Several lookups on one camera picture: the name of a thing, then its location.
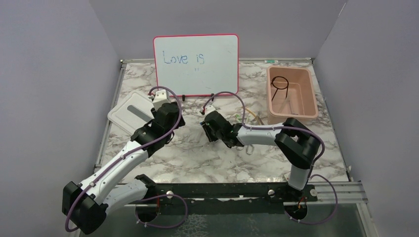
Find black metal ring support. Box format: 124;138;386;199
270;76;290;103

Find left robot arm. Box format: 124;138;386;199
62;102;185;235

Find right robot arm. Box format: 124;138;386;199
201;111;325;201

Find white plastic bin lid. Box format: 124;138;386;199
107;90;154;135

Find yellow rubber tubing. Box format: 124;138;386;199
245;108;263;125

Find metal tweezers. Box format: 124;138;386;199
257;112;265;125

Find pink-framed whiteboard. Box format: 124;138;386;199
153;34;239;97

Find pink plastic bin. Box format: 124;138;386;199
266;66;318;124

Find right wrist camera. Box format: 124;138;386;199
200;105;216;115

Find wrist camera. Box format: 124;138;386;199
152;89;170;111
200;105;216;115

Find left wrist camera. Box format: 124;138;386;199
152;89;170;111

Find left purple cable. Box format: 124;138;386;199
64;86;183;233

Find purple cable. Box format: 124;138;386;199
203;91;339;226
64;86;183;233

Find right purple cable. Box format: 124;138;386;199
203;91;339;226

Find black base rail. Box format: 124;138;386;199
131;182;318;216

